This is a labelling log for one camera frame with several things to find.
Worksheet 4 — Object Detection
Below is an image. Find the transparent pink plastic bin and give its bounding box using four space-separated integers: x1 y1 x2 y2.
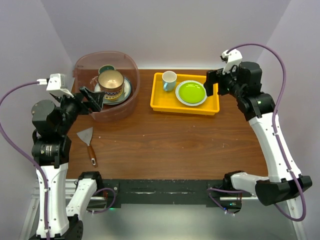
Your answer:
73 51 141 122

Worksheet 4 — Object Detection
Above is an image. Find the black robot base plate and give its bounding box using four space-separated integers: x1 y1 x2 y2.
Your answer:
88 179 252 213

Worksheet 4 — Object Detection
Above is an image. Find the yellow plastic tray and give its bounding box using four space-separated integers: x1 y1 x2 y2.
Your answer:
150 72 220 116

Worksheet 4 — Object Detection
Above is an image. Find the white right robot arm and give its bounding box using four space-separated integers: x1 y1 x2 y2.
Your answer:
203 61 313 206

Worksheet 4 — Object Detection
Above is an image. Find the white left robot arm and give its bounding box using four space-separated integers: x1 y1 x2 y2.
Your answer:
31 86 104 240

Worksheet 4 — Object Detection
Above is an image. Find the mint green divided dish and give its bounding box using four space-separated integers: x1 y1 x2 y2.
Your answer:
97 70 125 102

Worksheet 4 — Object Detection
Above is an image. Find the wooden handled metal scraper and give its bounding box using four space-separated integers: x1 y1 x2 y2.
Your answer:
77 127 98 167

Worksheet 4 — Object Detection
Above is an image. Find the light blue ceramic mug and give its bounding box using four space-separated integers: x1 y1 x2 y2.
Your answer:
162 71 177 92

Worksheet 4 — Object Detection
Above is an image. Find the yellow rimmed bowl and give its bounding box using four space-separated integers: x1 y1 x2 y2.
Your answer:
103 96 124 104

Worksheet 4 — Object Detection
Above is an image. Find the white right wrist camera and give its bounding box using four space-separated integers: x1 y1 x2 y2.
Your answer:
220 49 243 75

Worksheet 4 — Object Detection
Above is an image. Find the aluminium frame rail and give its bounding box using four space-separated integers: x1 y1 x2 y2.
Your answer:
18 174 83 240

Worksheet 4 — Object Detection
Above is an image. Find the teal glazed mug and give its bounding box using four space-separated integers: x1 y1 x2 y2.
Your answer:
98 64 116 75

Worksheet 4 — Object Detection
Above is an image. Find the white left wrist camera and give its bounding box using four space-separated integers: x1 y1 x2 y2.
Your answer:
36 73 74 98

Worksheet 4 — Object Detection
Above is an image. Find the beige black rimmed bowl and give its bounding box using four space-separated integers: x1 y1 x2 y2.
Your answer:
97 70 124 94

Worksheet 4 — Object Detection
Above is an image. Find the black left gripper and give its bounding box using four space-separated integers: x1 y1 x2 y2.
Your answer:
52 85 104 134

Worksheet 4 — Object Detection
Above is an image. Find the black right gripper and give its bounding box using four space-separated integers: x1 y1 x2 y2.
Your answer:
203 63 245 99

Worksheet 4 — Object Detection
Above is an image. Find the white scalloped plate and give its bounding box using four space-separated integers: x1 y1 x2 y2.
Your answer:
175 80 207 107

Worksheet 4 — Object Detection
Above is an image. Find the lime green small plate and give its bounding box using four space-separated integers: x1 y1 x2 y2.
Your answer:
178 81 206 104

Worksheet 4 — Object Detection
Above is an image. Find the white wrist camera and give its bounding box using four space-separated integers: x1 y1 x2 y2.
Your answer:
220 49 243 75
36 73 74 98

